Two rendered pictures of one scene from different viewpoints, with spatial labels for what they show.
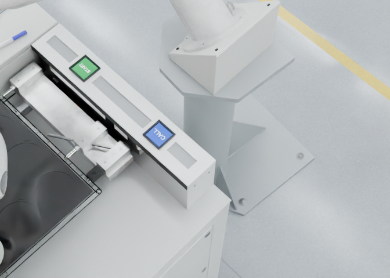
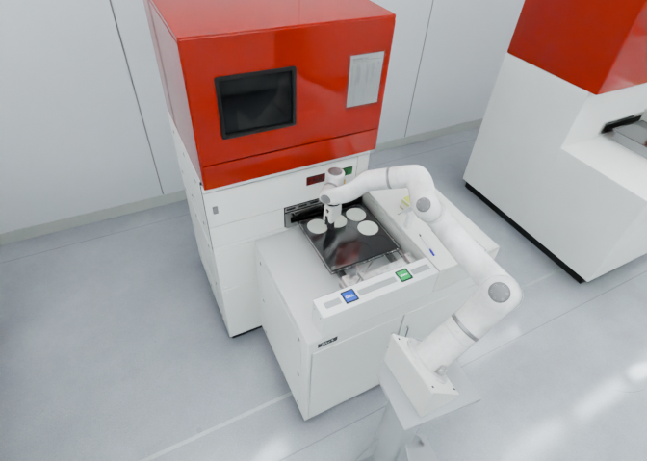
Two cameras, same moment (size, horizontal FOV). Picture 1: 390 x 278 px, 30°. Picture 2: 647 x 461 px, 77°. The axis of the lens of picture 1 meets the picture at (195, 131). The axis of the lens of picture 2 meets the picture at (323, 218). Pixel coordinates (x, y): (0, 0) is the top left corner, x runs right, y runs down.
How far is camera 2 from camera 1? 1.35 m
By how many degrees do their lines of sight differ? 61
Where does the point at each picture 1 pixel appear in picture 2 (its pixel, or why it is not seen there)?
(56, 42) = (426, 268)
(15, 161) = (360, 245)
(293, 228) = not seen: outside the picture
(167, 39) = not seen: hidden behind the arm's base
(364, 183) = not seen: outside the picture
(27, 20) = (442, 258)
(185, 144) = (339, 307)
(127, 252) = (298, 287)
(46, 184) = (343, 253)
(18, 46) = (425, 251)
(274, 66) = (399, 410)
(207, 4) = (435, 341)
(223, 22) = (424, 356)
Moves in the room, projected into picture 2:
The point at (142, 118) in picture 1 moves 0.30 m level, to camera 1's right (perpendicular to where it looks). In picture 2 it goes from (363, 293) to (338, 356)
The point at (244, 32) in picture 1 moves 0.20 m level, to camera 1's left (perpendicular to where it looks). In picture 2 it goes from (408, 358) to (420, 312)
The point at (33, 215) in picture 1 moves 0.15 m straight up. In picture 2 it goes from (328, 246) to (330, 222)
